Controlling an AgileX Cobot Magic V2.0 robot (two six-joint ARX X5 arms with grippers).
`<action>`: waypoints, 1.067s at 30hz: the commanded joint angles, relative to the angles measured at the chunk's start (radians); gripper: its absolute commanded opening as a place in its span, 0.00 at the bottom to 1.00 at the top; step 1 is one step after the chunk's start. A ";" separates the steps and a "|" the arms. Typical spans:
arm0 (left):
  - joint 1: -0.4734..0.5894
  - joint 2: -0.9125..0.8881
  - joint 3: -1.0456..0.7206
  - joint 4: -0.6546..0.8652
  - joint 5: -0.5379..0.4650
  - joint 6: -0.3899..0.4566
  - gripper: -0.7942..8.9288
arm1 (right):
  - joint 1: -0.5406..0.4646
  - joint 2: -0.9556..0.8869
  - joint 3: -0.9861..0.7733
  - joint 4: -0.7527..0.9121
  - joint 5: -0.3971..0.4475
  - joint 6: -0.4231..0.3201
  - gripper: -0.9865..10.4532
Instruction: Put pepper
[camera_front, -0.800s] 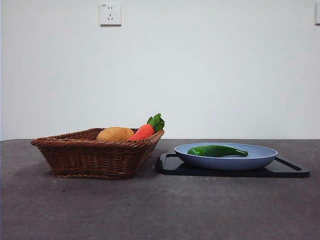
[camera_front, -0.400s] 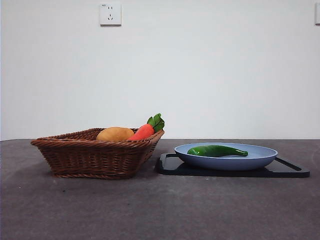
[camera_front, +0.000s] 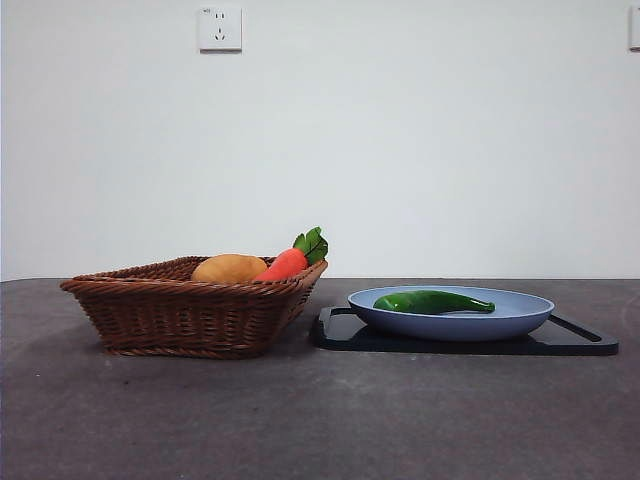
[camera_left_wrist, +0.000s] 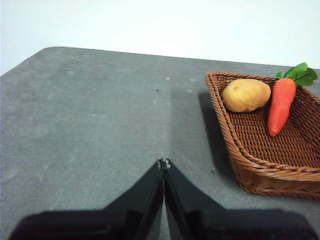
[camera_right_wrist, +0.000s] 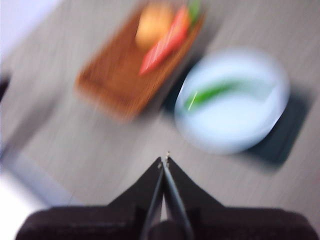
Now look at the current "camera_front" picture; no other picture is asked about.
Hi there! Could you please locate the long green pepper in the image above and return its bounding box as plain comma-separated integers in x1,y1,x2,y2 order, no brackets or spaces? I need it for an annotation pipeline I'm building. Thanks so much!
372,289,497,316

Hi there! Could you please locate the orange carrot with green leaves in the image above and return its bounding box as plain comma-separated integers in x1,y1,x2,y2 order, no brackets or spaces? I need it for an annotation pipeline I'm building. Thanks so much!
253,227,330,282

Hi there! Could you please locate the yellow-brown potato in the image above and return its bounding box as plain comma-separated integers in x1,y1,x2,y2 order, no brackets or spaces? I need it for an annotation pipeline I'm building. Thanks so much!
191,253,270,283

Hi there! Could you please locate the brown woven wicker basket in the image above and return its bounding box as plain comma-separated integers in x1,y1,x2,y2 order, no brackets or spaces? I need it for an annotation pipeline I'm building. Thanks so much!
59,255,330,359

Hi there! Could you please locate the pale blue round plate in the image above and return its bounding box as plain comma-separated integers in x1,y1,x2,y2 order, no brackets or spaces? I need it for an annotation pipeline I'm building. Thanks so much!
347,285,556,343

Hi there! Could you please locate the black rectangular tray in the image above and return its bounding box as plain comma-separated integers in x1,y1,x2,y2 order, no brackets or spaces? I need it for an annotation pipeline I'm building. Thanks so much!
310,305,620,357

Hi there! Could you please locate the white wall socket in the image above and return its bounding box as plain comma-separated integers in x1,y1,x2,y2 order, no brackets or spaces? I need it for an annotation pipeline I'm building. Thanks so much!
199,5,243,53

